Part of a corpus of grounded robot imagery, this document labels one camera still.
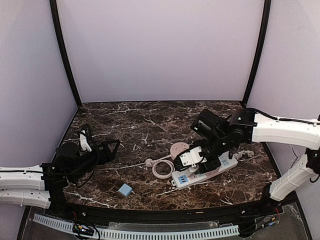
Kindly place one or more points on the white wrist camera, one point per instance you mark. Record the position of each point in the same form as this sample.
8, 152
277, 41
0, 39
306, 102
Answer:
189, 158
85, 138

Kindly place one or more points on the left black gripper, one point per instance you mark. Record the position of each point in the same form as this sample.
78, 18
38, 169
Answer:
101, 153

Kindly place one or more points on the black front rail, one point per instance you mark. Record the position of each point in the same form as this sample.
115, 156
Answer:
238, 214

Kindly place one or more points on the white plug adapter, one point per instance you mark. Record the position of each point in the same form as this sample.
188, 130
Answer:
191, 171

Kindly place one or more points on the white slotted cable duct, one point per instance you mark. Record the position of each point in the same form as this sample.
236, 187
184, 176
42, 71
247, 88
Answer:
119, 234

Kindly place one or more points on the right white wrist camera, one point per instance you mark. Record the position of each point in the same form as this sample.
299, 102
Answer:
189, 158

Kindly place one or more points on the white multicolour power strip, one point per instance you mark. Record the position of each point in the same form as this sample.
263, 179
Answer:
186, 178

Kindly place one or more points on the pink round power socket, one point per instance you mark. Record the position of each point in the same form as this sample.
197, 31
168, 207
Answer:
178, 148

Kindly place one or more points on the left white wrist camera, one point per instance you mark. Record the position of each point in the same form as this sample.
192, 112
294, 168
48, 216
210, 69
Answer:
85, 138

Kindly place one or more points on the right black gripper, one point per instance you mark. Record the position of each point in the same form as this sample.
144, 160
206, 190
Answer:
202, 162

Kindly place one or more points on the left black frame post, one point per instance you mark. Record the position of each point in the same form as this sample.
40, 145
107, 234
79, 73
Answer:
63, 52

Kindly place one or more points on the blue plug adapter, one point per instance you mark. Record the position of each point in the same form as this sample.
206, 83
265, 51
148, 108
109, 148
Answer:
125, 190

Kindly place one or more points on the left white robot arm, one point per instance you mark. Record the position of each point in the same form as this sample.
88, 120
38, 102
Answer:
41, 185

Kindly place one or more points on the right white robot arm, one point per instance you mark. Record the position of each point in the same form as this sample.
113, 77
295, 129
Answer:
250, 125

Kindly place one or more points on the right black frame post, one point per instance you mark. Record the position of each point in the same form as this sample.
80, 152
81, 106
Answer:
258, 51

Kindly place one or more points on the black frame post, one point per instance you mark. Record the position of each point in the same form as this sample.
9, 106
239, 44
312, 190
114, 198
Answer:
258, 51
63, 52

